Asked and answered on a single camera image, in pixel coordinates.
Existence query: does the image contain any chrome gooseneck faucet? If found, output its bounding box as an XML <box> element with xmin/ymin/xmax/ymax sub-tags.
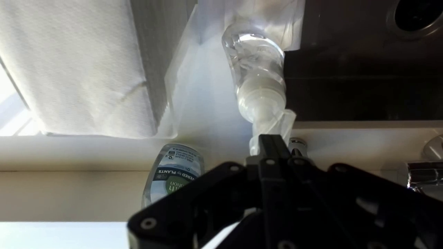
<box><xmin>404</xmin><ymin>132</ymin><xmax>443</xmax><ymax>196</ymax></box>

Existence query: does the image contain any dish soap bottle green label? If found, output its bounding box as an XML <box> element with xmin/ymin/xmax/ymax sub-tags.
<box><xmin>141</xmin><ymin>141</ymin><xmax>205</xmax><ymax>208</ymax></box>

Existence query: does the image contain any round sink drain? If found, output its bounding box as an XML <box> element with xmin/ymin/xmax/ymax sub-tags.
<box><xmin>386</xmin><ymin>0</ymin><xmax>443</xmax><ymax>38</ymax></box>

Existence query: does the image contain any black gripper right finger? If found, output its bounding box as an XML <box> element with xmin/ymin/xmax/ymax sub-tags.
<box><xmin>276</xmin><ymin>132</ymin><xmax>443</xmax><ymax>249</ymax></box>

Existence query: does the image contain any clear pump soap bottle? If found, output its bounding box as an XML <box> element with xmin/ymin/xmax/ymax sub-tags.
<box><xmin>220</xmin><ymin>15</ymin><xmax>298</xmax><ymax>156</ymax></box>

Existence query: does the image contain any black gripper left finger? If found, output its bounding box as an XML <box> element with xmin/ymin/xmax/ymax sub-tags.
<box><xmin>128</xmin><ymin>132</ymin><xmax>298</xmax><ymax>249</ymax></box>

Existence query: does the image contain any stainless steel sink basin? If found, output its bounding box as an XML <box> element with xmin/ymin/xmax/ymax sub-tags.
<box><xmin>283</xmin><ymin>0</ymin><xmax>443</xmax><ymax>124</ymax></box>

